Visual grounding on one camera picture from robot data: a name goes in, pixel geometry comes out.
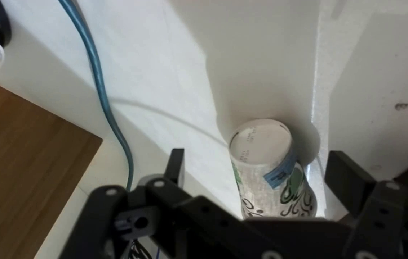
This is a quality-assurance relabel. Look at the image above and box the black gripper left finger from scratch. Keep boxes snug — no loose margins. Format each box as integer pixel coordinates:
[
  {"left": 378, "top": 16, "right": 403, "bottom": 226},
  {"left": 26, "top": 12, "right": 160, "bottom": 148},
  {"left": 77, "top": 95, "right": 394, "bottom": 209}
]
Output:
[{"left": 61, "top": 148, "right": 284, "bottom": 259}]

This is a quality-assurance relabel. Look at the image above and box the blue cable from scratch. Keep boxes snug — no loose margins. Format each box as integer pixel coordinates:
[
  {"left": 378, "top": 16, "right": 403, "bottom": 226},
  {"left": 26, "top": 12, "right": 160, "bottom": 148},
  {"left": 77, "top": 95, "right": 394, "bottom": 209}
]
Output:
[{"left": 58, "top": 0, "right": 136, "bottom": 192}]

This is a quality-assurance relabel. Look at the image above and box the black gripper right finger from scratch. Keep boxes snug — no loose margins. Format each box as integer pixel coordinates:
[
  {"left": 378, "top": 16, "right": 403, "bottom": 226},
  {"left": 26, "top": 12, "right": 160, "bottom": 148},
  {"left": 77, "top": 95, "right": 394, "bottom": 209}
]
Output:
[{"left": 325, "top": 150, "right": 408, "bottom": 259}]

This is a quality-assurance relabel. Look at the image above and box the brown wooden panel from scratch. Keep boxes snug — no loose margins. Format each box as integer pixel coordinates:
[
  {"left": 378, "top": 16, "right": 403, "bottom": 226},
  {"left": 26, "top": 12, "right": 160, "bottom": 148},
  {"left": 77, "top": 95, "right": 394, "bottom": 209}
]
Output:
[{"left": 0, "top": 79, "right": 104, "bottom": 259}]

